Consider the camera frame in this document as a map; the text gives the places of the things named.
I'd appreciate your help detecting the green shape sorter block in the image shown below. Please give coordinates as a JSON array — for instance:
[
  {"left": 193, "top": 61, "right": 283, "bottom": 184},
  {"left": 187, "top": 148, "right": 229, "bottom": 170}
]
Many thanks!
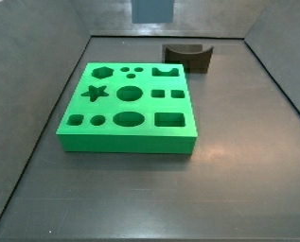
[{"left": 57, "top": 62, "right": 197, "bottom": 154}]

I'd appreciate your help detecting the dark curved holder block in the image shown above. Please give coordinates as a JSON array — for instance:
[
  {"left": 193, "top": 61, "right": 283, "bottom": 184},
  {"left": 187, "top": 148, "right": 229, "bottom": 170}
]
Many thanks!
[{"left": 163, "top": 44, "right": 215, "bottom": 74}]

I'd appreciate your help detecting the blue panel on back wall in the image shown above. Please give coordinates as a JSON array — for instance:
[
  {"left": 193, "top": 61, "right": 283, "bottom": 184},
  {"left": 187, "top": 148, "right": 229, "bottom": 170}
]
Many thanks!
[{"left": 131, "top": 0, "right": 175, "bottom": 24}]

